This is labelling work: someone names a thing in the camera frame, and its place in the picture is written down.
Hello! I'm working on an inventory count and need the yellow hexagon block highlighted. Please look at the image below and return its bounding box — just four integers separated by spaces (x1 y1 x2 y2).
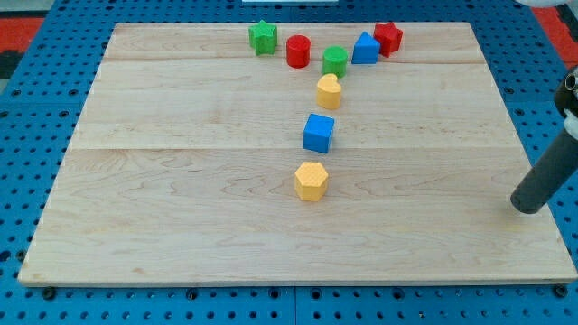
294 162 329 201

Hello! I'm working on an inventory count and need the blue cube block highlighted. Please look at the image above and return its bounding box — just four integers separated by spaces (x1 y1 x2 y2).
303 114 335 153

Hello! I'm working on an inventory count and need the yellow heart block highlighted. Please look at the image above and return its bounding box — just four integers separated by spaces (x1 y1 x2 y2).
316 73 341 110

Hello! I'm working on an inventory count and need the wooden board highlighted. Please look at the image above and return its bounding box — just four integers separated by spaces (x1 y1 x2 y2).
19 23 577 287

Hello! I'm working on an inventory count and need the green cylinder block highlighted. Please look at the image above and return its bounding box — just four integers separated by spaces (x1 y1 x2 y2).
322 45 348 79

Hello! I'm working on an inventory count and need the red cylinder block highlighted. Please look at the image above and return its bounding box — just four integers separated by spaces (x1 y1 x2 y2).
285 34 311 69

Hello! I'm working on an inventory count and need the green star block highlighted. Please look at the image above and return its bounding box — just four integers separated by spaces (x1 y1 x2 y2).
248 20 278 56

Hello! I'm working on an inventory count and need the blue pentagon house block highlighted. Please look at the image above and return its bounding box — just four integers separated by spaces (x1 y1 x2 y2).
351 32 380 64

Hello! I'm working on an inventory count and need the red star block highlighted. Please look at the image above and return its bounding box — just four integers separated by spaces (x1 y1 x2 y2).
373 22 403 58

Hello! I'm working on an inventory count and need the blue perforated table mat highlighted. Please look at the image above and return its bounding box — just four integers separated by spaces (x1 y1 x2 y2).
1 0 577 324

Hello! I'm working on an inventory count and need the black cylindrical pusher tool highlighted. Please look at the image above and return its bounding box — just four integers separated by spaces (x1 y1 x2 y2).
510 128 577 214

